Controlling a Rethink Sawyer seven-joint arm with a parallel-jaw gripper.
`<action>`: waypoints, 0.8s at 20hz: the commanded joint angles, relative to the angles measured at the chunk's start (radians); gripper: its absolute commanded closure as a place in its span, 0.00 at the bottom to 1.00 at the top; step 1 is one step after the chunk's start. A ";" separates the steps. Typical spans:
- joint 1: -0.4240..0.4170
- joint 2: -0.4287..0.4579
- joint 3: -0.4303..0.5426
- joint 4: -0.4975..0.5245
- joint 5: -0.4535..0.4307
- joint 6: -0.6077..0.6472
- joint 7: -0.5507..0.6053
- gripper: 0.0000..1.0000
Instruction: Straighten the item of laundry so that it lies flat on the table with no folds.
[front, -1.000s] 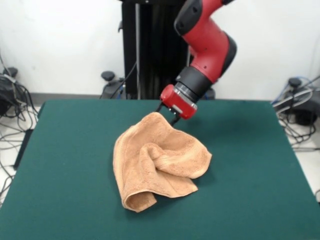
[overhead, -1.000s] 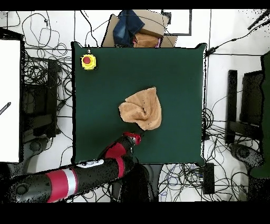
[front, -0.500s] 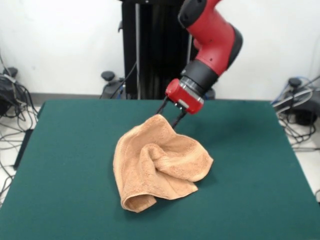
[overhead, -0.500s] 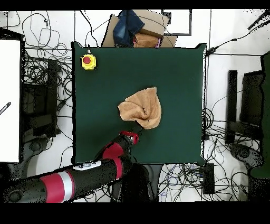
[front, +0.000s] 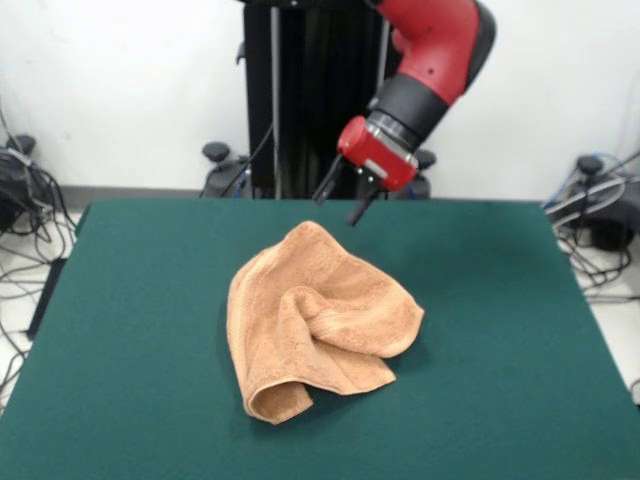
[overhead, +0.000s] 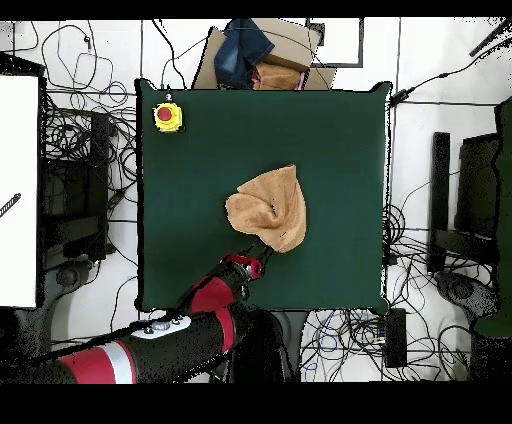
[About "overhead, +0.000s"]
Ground tan terry towel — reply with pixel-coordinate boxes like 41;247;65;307
224;163;308;254

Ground black flat floor bar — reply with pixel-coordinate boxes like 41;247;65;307
426;131;452;275

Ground dark green tablecloth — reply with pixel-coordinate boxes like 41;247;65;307
134;77;394;315

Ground yellow emergency stop button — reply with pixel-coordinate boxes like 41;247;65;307
152;101;185;134

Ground orange folded towel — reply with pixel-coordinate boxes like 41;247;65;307
252;61;307;91

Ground black caster base leg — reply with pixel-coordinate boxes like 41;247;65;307
39;259;95;333
433;269;501;321

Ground blue denim jeans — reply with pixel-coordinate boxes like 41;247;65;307
213;17;276;90

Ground black power adapter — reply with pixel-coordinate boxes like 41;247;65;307
388;88;411;108

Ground brown cardboard box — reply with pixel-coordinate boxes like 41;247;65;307
191;17;338;91

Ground green cloth covered table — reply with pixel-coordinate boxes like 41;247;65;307
473;95;512;339

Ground black tripod leg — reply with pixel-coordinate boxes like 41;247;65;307
469;17;512;57

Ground tangle of black cables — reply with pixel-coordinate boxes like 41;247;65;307
39;19;139;201
381;167;497;381

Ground dark square floor frame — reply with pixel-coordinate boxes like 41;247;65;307
305;17;365;69

